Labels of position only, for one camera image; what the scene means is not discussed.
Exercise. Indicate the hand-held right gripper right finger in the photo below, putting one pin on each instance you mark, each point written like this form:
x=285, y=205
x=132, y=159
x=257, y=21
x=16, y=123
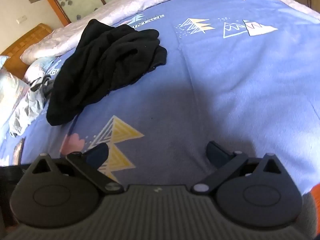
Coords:
x=215, y=153

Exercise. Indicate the large pale printed pillow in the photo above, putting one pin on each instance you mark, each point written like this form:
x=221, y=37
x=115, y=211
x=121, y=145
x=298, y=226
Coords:
x=7, y=90

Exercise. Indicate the wooden headboard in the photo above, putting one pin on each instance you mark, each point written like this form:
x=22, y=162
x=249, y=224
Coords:
x=25, y=40

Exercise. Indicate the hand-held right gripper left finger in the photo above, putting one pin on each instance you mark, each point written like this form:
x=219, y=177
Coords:
x=97, y=153

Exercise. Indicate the white quilt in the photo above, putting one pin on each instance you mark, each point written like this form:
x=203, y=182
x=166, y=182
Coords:
x=125, y=7

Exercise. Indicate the wardrobe with frosted glass doors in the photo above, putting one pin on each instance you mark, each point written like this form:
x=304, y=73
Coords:
x=75, y=0

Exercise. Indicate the person's orange grey clothing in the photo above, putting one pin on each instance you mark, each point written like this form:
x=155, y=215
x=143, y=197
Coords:
x=315, y=192

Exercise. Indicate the grey garment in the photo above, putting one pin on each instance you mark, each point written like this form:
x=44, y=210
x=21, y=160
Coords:
x=27, y=105

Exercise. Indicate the blue printed bed sheet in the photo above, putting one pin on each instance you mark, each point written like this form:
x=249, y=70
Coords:
x=225, y=80

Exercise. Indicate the small pale pillow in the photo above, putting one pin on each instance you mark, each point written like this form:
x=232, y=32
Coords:
x=37, y=68

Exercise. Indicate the white wall switch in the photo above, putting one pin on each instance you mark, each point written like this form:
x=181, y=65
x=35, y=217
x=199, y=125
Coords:
x=21, y=19

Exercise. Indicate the black pants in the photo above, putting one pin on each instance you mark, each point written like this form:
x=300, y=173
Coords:
x=100, y=62

